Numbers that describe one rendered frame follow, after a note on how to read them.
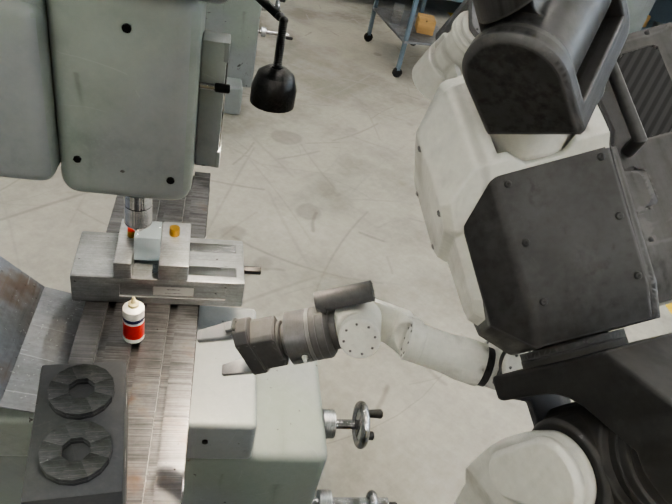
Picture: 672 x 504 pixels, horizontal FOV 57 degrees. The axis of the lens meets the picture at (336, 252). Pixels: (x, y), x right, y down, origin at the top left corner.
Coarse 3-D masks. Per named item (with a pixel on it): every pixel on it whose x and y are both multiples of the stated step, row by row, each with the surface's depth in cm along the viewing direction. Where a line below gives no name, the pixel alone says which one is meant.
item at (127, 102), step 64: (64, 0) 74; (128, 0) 75; (192, 0) 77; (64, 64) 79; (128, 64) 80; (192, 64) 82; (64, 128) 85; (128, 128) 86; (192, 128) 89; (128, 192) 92
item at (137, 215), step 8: (128, 200) 103; (152, 200) 106; (128, 208) 104; (136, 208) 103; (144, 208) 104; (128, 216) 105; (136, 216) 104; (144, 216) 105; (128, 224) 106; (136, 224) 105; (144, 224) 106
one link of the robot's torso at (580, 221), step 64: (640, 64) 66; (448, 128) 64; (640, 128) 60; (448, 192) 64; (512, 192) 62; (576, 192) 62; (640, 192) 63; (448, 256) 77; (512, 256) 62; (576, 256) 61; (640, 256) 61; (512, 320) 63; (576, 320) 62; (640, 320) 62
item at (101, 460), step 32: (64, 384) 88; (96, 384) 89; (64, 416) 85; (96, 416) 86; (32, 448) 81; (64, 448) 81; (96, 448) 81; (32, 480) 78; (64, 480) 77; (96, 480) 79
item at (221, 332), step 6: (222, 324) 99; (228, 324) 98; (204, 330) 100; (210, 330) 99; (216, 330) 99; (222, 330) 99; (228, 330) 98; (198, 336) 99; (204, 336) 99; (210, 336) 98; (216, 336) 98; (222, 336) 98; (228, 336) 98; (204, 342) 99
